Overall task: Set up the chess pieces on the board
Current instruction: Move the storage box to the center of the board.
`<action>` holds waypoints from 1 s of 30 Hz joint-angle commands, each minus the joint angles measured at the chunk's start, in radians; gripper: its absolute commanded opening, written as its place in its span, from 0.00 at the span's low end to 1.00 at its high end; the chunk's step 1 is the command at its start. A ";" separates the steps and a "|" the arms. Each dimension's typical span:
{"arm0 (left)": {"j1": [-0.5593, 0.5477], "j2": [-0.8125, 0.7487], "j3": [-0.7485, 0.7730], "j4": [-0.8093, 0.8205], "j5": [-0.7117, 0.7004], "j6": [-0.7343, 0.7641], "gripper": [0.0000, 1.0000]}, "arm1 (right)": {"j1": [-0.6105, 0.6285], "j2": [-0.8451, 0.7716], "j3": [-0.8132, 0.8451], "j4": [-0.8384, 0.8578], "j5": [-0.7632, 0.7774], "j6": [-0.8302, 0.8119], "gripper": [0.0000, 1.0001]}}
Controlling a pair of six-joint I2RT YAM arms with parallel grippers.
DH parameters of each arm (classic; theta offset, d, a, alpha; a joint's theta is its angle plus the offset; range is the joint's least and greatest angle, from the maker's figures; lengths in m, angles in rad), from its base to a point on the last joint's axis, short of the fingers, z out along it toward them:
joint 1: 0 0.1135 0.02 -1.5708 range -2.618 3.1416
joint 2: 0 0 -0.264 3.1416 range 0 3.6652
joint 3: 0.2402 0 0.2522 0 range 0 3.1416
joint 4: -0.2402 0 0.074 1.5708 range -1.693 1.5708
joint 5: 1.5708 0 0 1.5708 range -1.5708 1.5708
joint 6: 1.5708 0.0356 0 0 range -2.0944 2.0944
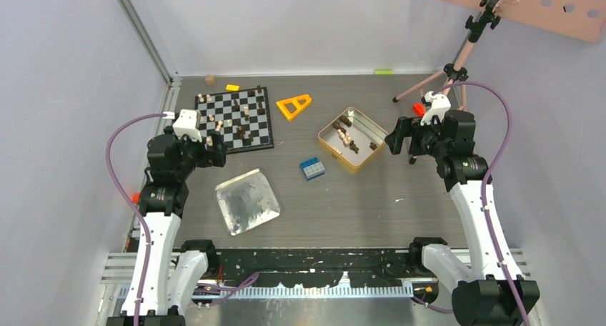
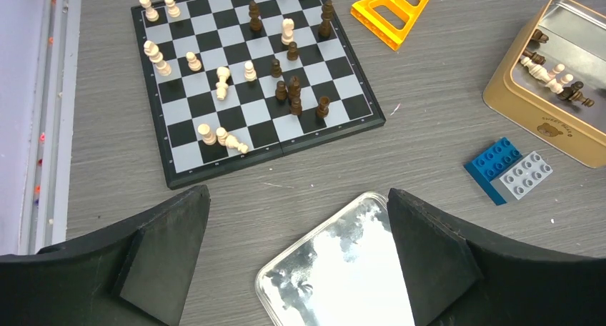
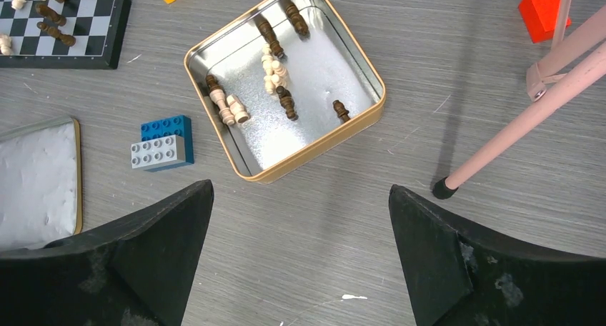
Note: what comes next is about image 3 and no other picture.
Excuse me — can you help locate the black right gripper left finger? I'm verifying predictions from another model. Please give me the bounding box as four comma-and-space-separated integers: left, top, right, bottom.
1, 179, 214, 325

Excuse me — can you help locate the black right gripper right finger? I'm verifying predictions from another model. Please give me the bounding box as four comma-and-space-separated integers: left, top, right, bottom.
389, 185, 605, 325

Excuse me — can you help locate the light chess piece in tin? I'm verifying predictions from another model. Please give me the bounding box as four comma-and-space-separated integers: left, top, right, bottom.
206, 74, 236, 126
227, 94, 250, 124

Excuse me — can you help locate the dark chess piece in tin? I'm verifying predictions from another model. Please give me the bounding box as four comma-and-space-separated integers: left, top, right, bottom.
256, 20, 284, 59
284, 2, 309, 37
276, 86, 298, 121

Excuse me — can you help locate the light chess pieces cluster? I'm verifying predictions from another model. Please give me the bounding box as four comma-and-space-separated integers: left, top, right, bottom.
261, 43, 289, 95

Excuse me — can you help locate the silver tin lid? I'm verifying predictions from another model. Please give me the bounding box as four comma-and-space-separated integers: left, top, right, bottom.
1, 117, 84, 251

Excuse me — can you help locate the blue and grey lego block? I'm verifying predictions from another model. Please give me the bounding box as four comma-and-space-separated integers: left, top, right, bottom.
130, 115, 194, 172

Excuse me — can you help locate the dark pawn in tin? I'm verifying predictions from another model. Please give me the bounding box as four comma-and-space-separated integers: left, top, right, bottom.
332, 100, 350, 123

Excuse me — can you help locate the gold square metal tin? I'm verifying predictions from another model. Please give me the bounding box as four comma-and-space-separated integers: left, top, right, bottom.
184, 0, 386, 183

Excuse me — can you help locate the pink tripod stand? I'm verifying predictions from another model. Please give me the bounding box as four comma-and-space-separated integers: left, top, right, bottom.
432, 0, 605, 199

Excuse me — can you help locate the black and white chessboard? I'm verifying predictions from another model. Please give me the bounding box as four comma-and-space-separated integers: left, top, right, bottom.
1, 0, 131, 69

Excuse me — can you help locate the red block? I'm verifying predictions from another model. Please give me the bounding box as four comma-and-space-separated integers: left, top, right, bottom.
518, 0, 572, 49

